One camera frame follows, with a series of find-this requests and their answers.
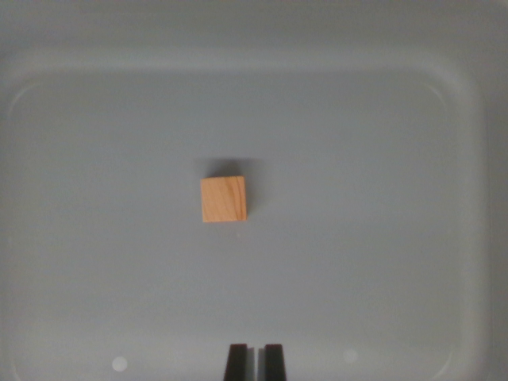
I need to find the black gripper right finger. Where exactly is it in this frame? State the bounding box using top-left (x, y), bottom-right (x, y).
top-left (257, 343), bottom-right (288, 381)

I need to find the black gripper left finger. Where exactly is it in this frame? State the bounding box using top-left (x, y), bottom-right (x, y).
top-left (223, 343), bottom-right (256, 381)

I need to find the wooden cube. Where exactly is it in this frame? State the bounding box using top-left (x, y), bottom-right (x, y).
top-left (200, 175), bottom-right (248, 223)

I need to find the grey plastic bin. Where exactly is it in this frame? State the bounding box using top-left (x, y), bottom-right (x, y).
top-left (0, 0), bottom-right (508, 381)

